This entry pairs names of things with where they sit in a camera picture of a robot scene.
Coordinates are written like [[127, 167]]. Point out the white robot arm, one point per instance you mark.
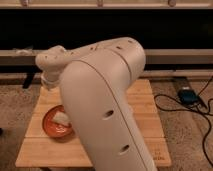
[[93, 81]]

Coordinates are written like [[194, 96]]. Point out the orange plate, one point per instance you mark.
[[53, 129]]

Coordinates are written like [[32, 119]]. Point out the white bread slice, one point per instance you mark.
[[61, 118]]

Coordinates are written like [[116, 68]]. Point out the dark blue power adapter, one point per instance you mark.
[[187, 96]]

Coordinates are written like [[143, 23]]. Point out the wooden table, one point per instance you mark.
[[39, 150]]

